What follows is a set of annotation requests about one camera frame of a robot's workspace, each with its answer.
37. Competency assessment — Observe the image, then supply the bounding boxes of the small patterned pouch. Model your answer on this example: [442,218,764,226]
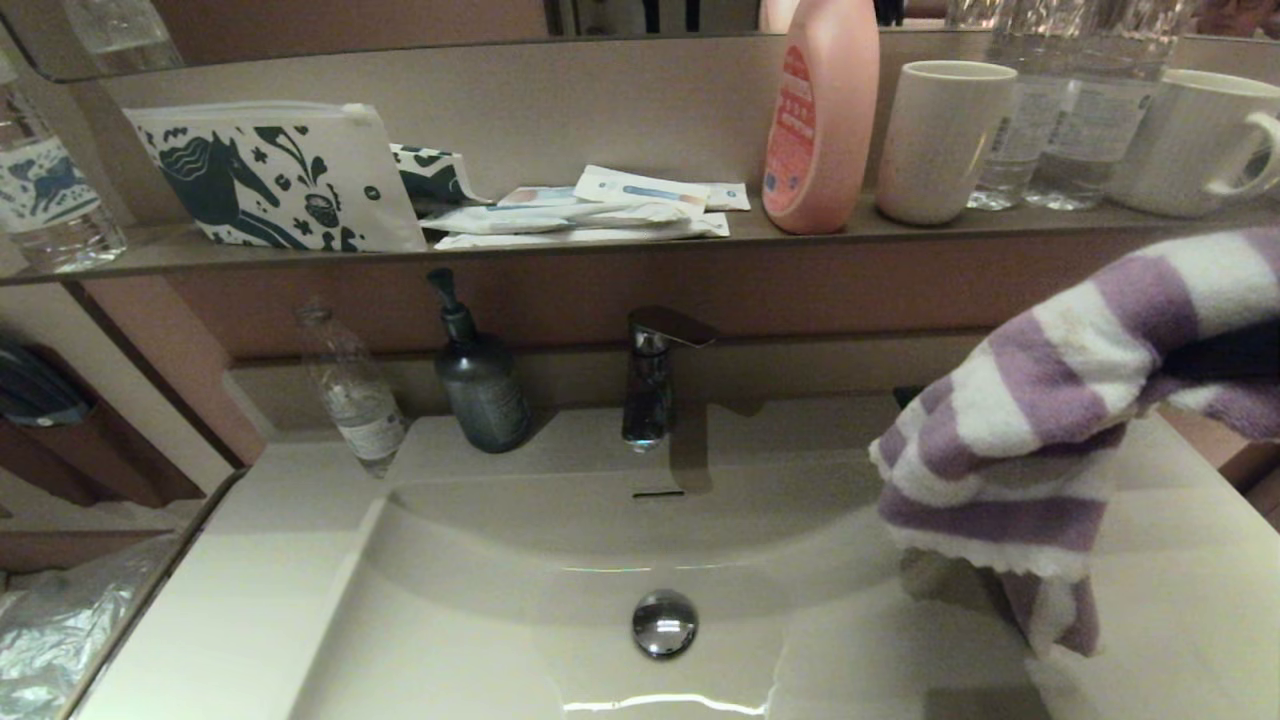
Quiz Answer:
[390,143,489,218]

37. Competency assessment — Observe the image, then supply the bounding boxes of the purple white striped towel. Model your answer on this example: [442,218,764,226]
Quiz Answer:
[868,225,1280,661]

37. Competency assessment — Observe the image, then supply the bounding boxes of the white sachet blue print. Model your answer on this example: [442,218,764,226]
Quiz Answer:
[573,165,713,215]

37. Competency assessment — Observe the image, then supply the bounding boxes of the brown wall shelf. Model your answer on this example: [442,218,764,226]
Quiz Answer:
[0,195,1280,289]

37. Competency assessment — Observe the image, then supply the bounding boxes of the white horse print pouch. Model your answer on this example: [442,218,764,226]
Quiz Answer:
[122,100,429,253]

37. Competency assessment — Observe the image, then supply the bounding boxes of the wall mirror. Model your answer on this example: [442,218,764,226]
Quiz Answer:
[0,0,1280,84]

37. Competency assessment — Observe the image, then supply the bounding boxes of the chrome sink faucet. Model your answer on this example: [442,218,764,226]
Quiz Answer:
[620,305,719,453]

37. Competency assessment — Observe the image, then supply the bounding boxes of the empty clear plastic bottle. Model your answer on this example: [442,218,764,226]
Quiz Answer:
[292,298,409,479]

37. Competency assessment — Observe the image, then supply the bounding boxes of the pink lotion bottle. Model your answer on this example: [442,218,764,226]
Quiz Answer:
[762,0,881,236]

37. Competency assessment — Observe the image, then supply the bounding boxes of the dark soap pump bottle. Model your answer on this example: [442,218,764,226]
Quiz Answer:
[426,267,534,455]

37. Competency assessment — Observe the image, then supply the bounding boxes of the clear plastic water bottle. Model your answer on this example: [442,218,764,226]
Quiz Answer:
[1022,0,1191,212]
[967,0,1055,212]

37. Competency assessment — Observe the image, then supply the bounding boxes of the white ribbed mug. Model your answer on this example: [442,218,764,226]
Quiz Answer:
[1108,68,1280,219]

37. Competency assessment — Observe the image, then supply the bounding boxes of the long white packet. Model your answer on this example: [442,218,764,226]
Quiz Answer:
[420,202,706,236]

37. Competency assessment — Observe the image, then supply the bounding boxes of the clear plastic bag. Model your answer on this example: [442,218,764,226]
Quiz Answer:
[0,535,186,720]

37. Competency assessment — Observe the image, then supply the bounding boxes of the water bottle blue deer label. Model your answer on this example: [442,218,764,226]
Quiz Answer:
[0,45,129,275]

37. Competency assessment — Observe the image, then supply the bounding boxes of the chrome drain stopper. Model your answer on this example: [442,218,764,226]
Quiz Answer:
[631,588,699,660]

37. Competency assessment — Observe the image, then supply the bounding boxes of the white sachet pink print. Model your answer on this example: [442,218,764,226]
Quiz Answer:
[496,186,583,210]

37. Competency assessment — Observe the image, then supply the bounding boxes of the beige cup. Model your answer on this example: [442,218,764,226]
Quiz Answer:
[877,60,1019,227]

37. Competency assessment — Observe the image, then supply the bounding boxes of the flat white packet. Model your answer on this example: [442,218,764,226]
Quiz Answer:
[434,213,731,250]

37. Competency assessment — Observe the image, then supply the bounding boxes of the dark blue object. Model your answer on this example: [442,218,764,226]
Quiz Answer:
[0,335,93,429]

